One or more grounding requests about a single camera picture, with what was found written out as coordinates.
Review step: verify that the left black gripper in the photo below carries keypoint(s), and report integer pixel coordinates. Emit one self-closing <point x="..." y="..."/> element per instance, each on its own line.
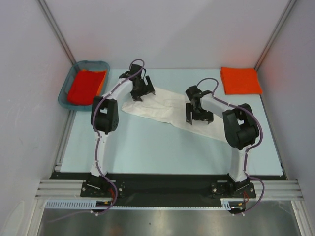
<point x="147" y="89"/>

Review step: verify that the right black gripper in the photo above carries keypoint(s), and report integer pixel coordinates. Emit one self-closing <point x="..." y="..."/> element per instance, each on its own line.
<point x="207" y="116"/>

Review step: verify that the white printed t shirt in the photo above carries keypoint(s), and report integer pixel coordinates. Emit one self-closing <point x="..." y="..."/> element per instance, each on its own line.
<point x="169" y="107"/>

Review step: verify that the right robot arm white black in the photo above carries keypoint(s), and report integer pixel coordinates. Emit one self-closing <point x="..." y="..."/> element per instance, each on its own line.
<point x="240" y="127"/>

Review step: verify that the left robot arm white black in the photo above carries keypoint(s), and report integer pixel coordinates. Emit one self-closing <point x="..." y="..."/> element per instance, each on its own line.
<point x="105" y="114"/>

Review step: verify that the orange t shirt in basket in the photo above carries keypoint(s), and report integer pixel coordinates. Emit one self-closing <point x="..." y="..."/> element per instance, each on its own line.
<point x="93" y="82"/>

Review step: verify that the folded orange t shirt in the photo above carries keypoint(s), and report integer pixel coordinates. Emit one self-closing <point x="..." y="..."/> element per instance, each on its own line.
<point x="240" y="81"/>

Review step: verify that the red t shirt in basket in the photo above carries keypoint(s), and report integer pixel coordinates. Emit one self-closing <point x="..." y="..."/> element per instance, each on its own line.
<point x="76" y="92"/>

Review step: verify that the slotted grey cable duct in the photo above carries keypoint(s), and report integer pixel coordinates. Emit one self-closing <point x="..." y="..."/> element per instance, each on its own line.
<point x="100" y="205"/>

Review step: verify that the left aluminium corner post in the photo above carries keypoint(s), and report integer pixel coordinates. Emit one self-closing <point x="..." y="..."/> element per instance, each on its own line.
<point x="56" y="30"/>

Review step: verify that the aluminium corner post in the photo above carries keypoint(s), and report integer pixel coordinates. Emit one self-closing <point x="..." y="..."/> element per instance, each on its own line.
<point x="56" y="30"/>
<point x="276" y="31"/>

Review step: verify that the aluminium front rail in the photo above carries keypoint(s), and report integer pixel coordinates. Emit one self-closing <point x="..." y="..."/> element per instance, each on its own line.
<point x="283" y="190"/>

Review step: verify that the right aluminium corner post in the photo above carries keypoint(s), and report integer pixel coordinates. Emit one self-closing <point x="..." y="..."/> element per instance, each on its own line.
<point x="276" y="31"/>

